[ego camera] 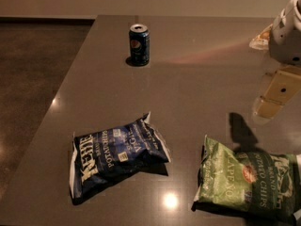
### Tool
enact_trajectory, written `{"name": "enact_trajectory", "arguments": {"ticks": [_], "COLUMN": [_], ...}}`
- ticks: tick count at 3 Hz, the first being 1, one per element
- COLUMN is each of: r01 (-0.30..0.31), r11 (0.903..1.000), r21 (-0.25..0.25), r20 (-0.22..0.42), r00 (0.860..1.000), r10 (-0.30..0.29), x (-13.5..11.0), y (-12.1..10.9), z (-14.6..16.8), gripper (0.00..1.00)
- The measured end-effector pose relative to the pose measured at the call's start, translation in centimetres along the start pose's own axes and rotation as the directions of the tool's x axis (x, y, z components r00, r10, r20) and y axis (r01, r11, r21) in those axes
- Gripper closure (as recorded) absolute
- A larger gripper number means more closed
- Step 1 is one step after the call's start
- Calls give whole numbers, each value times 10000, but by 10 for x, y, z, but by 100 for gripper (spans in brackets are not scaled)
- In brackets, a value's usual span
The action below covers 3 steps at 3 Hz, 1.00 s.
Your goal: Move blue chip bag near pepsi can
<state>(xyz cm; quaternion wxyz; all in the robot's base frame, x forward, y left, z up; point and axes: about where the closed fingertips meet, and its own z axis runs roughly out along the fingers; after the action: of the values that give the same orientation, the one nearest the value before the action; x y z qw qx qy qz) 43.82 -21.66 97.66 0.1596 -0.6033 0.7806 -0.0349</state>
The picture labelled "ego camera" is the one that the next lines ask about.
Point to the blue Kettle chip bag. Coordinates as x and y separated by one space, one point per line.
101 158

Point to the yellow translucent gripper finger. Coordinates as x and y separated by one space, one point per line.
277 90
261 41

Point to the green jalapeno chip bag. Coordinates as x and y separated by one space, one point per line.
257 183

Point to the blue Pepsi can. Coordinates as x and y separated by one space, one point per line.
139 36

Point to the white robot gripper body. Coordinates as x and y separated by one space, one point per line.
286 38

